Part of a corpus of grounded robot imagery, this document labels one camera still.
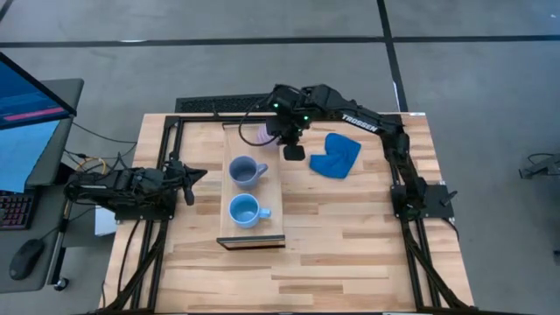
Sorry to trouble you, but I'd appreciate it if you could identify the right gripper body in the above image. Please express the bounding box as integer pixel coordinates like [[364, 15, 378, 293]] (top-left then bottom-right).
[[264, 84, 314, 146]]

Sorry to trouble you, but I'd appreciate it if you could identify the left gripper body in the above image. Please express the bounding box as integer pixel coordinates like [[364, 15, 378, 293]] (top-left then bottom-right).
[[167, 158, 196, 207]]

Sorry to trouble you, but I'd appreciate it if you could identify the purple mug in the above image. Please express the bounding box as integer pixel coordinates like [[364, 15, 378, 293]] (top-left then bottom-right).
[[255, 122, 282, 152]]

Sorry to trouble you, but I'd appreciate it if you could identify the grey-blue mug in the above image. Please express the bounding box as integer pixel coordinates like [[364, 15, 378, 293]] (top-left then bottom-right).
[[228, 155, 270, 191]]

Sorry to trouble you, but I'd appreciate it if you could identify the light blue mug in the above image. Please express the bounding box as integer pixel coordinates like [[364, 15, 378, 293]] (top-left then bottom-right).
[[227, 192, 273, 230]]

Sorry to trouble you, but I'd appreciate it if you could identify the blue cloth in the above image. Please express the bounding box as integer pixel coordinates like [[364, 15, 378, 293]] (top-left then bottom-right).
[[309, 132, 363, 180]]

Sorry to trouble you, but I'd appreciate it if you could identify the grey side desk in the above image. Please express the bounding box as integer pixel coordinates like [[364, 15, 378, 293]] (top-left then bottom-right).
[[0, 78, 85, 295]]

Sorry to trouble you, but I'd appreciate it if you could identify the backlit keyboard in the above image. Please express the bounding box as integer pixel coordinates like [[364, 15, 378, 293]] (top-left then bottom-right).
[[0, 190, 36, 232]]

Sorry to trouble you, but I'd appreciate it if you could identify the black computer mouse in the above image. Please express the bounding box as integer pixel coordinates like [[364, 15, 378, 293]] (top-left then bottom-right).
[[8, 238, 46, 282]]

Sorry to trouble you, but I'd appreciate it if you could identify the computer monitor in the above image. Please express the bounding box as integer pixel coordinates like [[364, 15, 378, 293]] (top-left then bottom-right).
[[0, 51, 79, 194]]

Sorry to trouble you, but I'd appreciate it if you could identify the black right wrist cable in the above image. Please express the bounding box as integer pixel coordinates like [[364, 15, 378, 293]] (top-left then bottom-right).
[[237, 94, 277, 149]]

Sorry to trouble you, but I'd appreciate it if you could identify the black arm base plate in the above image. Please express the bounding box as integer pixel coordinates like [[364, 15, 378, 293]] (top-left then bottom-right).
[[390, 183, 455, 221], [114, 192, 177, 222]]

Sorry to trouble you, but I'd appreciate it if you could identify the black aluminium table frame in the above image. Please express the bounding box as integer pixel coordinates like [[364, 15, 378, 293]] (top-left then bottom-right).
[[87, 111, 476, 315]]

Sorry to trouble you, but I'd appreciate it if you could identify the yellow cable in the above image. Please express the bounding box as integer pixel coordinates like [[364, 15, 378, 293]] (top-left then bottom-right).
[[74, 156, 109, 181]]

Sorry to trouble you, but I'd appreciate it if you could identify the black floor stand with cables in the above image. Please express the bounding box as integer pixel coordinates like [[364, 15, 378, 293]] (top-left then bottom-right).
[[518, 152, 560, 180]]

